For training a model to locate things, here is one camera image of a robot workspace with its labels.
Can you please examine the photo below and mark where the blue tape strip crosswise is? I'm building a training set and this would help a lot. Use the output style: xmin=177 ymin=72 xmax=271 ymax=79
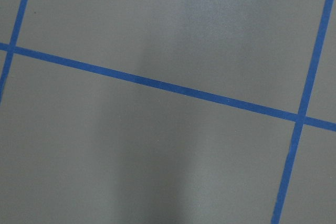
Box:
xmin=270 ymin=0 xmax=334 ymax=223

